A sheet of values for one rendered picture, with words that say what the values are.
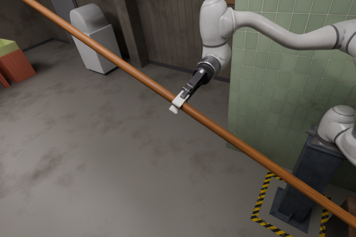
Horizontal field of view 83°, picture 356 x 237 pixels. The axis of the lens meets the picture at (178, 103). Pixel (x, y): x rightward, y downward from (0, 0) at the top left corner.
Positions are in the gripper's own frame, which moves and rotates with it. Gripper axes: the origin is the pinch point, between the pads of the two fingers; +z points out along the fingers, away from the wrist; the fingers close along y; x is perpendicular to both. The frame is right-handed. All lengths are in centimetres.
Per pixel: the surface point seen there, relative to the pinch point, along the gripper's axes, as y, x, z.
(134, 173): 199, 21, -34
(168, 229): 168, -42, -2
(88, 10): 182, 277, -214
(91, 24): 198, 262, -204
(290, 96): 52, -61, -118
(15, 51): 313, 405, -122
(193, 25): 126, 89, -263
